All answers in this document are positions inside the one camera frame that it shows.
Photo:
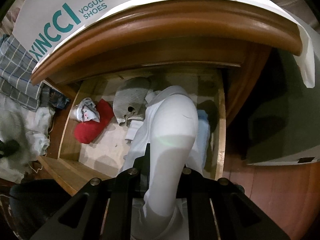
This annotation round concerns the white crumpled cloth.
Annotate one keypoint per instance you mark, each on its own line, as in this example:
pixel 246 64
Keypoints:
pixel 24 137

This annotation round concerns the white underwear garment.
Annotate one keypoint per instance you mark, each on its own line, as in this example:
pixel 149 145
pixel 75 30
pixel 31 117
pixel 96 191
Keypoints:
pixel 170 129

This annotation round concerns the brown wooden nightstand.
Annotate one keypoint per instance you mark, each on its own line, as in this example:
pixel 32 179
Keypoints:
pixel 179 36

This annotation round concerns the small white folded cloth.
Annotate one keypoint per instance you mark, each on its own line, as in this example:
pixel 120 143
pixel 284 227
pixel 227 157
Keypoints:
pixel 134 126

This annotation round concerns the grey-green mattress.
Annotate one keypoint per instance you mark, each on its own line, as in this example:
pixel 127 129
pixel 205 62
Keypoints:
pixel 283 115

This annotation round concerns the grey plaid fabric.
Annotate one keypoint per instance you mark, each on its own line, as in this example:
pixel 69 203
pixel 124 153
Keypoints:
pixel 16 69

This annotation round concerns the red garment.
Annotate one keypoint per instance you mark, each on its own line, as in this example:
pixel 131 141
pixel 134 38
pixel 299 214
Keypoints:
pixel 86 132

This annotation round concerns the white XINCCI shoe box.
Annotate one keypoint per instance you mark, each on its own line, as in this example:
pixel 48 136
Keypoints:
pixel 42 24

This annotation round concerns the white patterned small garment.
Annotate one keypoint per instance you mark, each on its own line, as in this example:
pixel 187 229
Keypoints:
pixel 85 111

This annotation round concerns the light blue underwear garment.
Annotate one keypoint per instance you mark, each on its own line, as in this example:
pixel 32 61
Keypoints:
pixel 203 136

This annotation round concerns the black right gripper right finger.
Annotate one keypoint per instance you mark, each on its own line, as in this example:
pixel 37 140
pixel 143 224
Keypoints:
pixel 190 184

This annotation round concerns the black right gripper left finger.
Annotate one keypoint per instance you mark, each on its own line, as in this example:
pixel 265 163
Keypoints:
pixel 137 177

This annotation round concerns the grey knitted garment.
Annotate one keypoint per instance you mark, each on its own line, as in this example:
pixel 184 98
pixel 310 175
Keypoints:
pixel 129 101

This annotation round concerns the open wooden drawer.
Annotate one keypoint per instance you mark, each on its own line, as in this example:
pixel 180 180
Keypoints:
pixel 108 124

